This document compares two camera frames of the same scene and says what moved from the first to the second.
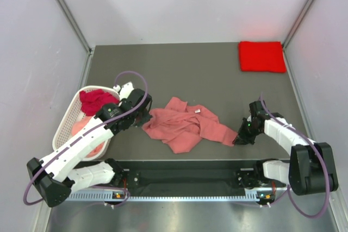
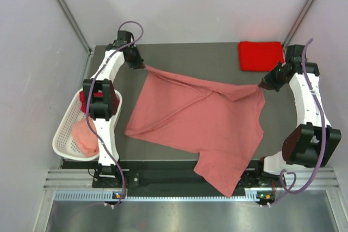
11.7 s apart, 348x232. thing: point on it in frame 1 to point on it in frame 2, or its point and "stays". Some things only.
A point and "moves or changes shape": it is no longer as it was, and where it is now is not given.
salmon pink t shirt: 184,127 moves or changes shape
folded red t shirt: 266,56 stays
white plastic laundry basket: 64,133 stays
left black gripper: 145,118 to 138,60
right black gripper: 242,138 to 267,82
